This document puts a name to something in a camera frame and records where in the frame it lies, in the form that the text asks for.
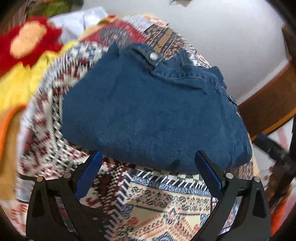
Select patchwork patterned bedspread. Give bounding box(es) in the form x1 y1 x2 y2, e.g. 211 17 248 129
9 14 264 241

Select red plush toy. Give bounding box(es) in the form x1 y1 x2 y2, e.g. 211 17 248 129
0 16 64 75

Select wooden wardrobe frame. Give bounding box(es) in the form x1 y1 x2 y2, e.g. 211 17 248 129
281 25 296 61

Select yellow cloth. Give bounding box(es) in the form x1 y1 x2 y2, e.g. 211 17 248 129
0 44 77 112

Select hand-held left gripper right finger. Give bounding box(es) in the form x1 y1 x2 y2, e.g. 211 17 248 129
194 150 271 241

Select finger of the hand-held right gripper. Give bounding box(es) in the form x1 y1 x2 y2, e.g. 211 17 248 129
253 133 286 161

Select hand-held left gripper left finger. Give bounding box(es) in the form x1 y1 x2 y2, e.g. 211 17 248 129
26 151 104 241

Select blue denim jacket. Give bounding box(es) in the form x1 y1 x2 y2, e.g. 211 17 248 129
61 43 253 175

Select white bed sheet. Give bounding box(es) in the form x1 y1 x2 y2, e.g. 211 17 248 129
49 7 110 44

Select tan cloth with orange trim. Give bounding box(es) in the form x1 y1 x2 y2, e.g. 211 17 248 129
0 105 27 202

